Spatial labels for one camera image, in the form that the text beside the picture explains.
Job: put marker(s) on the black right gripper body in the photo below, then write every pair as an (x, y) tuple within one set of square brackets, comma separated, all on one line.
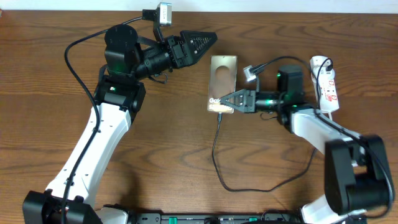
[(250, 102)]

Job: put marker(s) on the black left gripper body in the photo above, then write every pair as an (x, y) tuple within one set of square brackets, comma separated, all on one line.
[(171, 50)]

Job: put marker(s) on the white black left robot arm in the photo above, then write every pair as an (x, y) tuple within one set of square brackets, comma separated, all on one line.
[(117, 99)]

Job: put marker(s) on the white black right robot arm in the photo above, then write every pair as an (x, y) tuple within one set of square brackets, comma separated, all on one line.
[(357, 177)]

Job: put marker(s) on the white power strip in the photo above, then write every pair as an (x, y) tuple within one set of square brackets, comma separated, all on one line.
[(323, 78)]

